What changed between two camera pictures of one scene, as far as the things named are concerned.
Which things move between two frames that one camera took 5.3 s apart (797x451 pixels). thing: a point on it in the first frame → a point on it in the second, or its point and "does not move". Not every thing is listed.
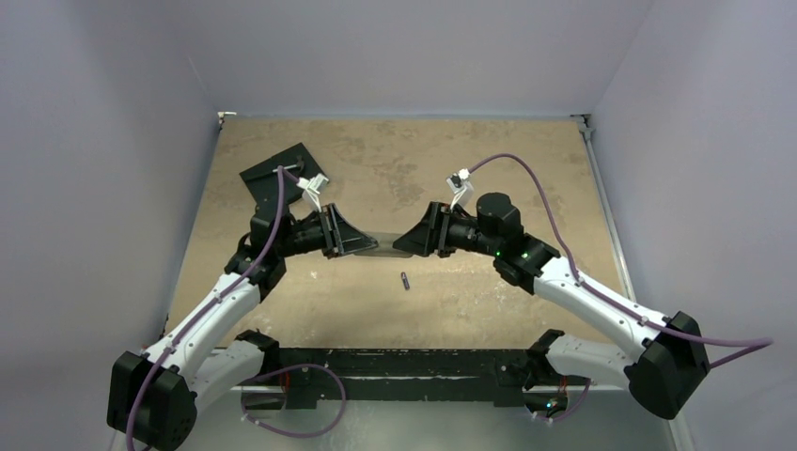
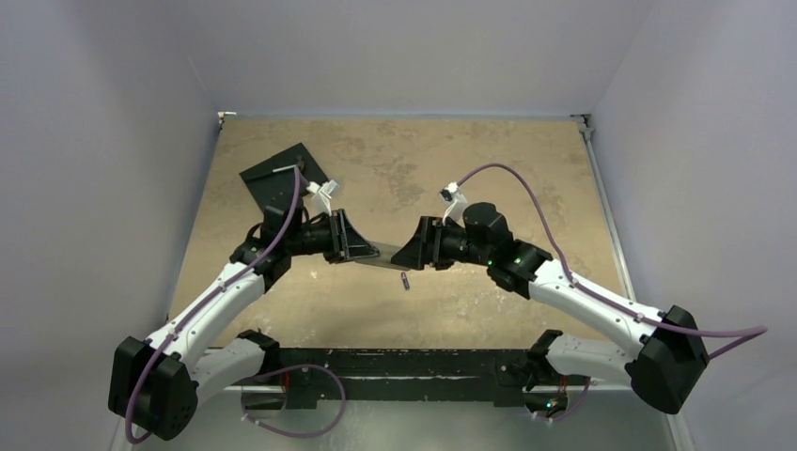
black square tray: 263,178 does not move
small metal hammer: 300,163 does not move
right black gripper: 442,229 → 429,242
